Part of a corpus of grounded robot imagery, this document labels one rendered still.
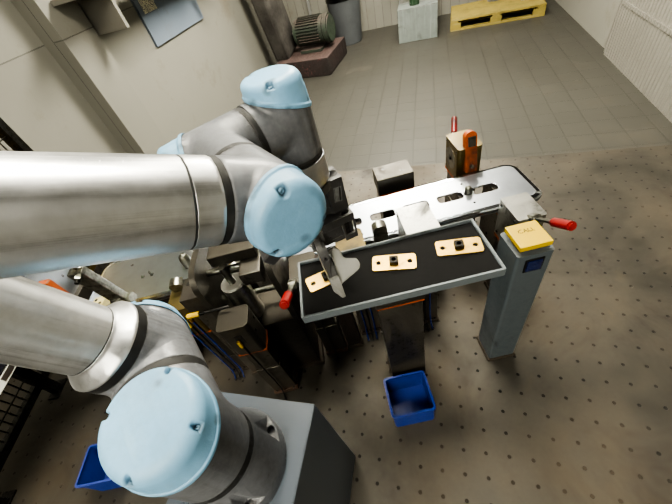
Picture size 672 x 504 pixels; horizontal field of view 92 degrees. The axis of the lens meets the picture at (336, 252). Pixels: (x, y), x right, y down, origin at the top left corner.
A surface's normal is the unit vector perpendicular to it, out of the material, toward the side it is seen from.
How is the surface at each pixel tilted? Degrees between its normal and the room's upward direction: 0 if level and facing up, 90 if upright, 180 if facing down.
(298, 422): 0
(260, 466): 72
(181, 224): 86
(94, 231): 86
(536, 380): 0
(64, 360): 92
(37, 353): 91
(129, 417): 7
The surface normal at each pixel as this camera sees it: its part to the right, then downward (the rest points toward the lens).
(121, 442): -0.13, -0.60
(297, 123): 0.61, 0.48
